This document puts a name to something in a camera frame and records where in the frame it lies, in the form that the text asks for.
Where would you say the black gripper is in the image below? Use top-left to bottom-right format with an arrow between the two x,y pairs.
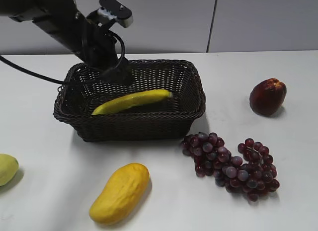
83,22 -> 134,85

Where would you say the yellow banana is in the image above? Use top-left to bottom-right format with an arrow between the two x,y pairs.
92,89 -> 172,115

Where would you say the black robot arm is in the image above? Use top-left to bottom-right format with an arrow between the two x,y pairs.
0,0 -> 133,85

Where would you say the black woven basket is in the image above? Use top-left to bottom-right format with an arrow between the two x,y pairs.
53,60 -> 206,142

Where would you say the yellow mango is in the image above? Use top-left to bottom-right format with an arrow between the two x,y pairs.
89,163 -> 150,225

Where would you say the green mango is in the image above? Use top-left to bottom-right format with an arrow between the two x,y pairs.
0,154 -> 19,186

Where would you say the dark red peach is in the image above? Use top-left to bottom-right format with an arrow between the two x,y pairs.
249,78 -> 287,116

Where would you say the purple grape bunch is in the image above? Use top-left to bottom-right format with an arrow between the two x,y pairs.
180,132 -> 280,202

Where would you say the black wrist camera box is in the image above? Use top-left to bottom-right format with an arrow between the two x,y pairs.
86,0 -> 133,29

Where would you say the black cable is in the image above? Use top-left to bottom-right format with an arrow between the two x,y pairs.
0,29 -> 126,85

